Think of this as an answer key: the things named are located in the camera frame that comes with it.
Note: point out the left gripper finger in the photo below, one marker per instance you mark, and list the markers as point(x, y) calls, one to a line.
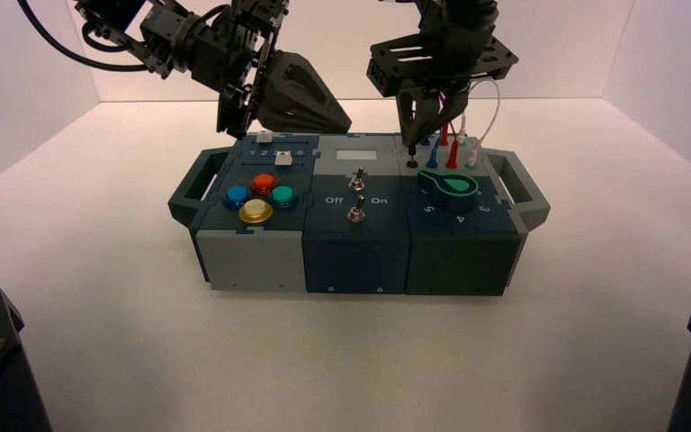
point(289, 122)
point(313, 89)

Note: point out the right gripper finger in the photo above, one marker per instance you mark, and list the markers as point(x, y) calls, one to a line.
point(412, 122)
point(454, 110)

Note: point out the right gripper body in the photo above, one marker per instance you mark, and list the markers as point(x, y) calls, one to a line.
point(441, 59)

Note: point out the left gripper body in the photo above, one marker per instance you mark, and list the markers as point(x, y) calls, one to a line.
point(244, 89)

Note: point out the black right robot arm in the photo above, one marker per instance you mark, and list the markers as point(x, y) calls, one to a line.
point(453, 18)

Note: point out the plain white slider knob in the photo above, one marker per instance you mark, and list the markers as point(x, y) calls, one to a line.
point(264, 138)

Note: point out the white slider knob blue triangle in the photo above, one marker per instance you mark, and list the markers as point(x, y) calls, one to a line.
point(284, 158)

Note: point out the small rectangular display screen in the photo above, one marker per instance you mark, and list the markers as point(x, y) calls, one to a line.
point(356, 155)

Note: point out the red push button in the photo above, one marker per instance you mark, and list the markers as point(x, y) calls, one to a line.
point(264, 183)

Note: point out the green push button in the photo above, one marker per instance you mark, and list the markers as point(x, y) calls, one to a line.
point(283, 196)

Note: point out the green pointer rotary knob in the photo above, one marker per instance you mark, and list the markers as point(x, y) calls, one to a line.
point(448, 188)

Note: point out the blue push button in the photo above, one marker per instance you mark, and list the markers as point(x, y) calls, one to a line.
point(237, 196)

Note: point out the yellow push button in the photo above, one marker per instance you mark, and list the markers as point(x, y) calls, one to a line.
point(255, 210)

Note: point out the blue grey control box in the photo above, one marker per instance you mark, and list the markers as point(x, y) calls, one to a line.
point(357, 250)

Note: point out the metal toggle switch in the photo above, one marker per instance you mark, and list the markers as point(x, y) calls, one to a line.
point(357, 179)
point(355, 211)

